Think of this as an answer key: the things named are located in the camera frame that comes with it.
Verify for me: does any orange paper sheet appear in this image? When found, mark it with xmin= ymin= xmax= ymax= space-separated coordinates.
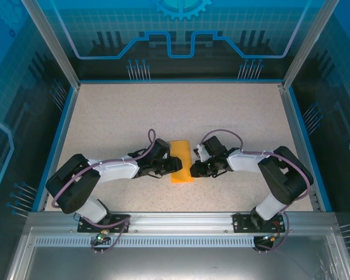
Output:
xmin=168 ymin=139 xmax=194 ymax=185

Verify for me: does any grey metal sheet panel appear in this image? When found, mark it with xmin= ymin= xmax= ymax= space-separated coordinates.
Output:
xmin=5 ymin=226 xmax=350 ymax=280

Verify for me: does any blue table edge strip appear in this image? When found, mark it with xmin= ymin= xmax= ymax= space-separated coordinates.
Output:
xmin=31 ymin=86 xmax=81 ymax=212
xmin=288 ymin=87 xmax=334 ymax=212

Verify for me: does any aluminium mounting rail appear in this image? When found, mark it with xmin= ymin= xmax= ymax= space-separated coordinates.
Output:
xmin=26 ymin=212 xmax=338 ymax=234

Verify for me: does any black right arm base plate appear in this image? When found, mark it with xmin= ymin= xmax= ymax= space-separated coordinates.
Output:
xmin=232 ymin=212 xmax=286 ymax=234

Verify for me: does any slotted grey cable duct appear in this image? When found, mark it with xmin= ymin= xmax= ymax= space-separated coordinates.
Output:
xmin=34 ymin=236 xmax=259 ymax=249

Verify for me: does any aluminium side rail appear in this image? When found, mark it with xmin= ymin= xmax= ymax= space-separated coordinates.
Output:
xmin=278 ymin=83 xmax=323 ymax=212

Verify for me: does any brass cable connector plug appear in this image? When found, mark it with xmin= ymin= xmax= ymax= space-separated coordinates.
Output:
xmin=262 ymin=232 xmax=281 ymax=243
xmin=95 ymin=229 xmax=110 ymax=244

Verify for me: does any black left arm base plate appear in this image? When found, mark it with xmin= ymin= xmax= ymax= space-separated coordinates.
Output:
xmin=77 ymin=213 xmax=131 ymax=234

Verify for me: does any aluminium frame post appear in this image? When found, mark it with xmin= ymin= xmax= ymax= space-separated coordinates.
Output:
xmin=20 ymin=0 xmax=81 ymax=88
xmin=282 ymin=0 xmax=339 ymax=88

